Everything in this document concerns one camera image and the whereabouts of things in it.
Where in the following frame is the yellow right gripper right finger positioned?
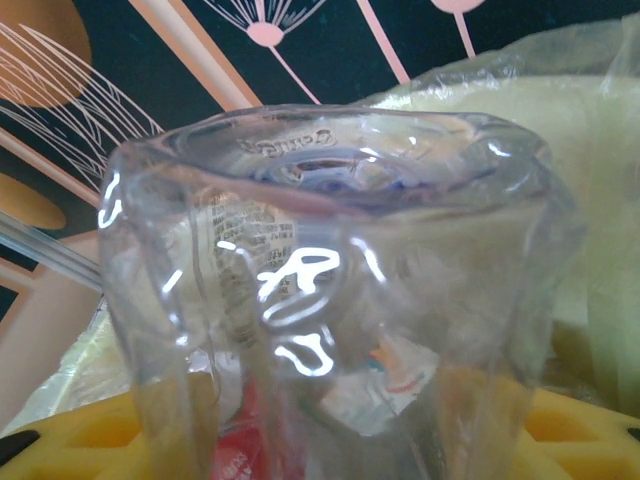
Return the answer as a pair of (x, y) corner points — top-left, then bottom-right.
(519, 387), (640, 480)

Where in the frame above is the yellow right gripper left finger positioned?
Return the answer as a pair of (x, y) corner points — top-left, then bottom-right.
(0, 392), (151, 480)

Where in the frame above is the red label bottle red cap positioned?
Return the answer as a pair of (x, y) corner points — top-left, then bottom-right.
(209, 384), (309, 480)

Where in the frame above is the clear bluish plastic bottle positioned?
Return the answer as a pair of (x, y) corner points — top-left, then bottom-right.
(97, 103), (586, 480)

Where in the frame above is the yellowish clear bin liner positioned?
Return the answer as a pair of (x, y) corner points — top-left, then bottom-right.
(0, 14), (640, 436)

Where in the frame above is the aluminium corner post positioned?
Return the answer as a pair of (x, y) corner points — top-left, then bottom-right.
(0, 210), (105, 294)

